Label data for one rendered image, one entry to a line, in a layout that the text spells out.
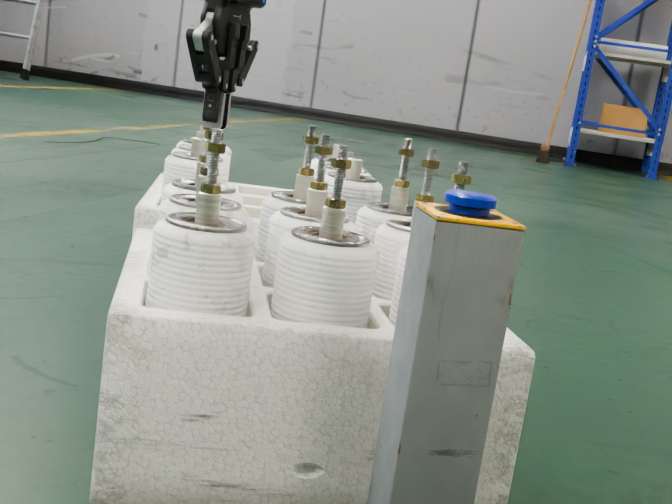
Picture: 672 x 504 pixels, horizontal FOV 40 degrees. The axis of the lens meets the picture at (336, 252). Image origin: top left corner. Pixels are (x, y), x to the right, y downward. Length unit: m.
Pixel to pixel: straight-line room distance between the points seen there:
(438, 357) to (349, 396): 0.16
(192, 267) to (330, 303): 0.13
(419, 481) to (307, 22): 6.91
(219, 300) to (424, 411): 0.23
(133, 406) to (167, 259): 0.13
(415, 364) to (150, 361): 0.24
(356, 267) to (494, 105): 6.46
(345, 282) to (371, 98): 6.58
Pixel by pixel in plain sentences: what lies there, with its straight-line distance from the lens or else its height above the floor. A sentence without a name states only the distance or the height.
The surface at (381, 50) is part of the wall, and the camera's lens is 7.40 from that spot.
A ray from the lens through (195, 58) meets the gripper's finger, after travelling 0.93.
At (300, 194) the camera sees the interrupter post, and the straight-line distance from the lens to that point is 1.09.
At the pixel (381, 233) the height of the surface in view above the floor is 0.24.
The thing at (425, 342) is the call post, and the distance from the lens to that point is 0.70.
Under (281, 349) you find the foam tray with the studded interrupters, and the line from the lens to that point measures 0.82.
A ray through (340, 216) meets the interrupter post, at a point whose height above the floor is 0.27.
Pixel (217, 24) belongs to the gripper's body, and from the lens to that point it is 0.93.
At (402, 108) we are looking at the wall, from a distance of 7.36.
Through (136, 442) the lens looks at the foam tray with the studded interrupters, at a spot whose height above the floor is 0.06.
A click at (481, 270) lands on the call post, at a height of 0.28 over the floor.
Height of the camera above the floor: 0.41
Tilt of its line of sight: 11 degrees down
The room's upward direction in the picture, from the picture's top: 8 degrees clockwise
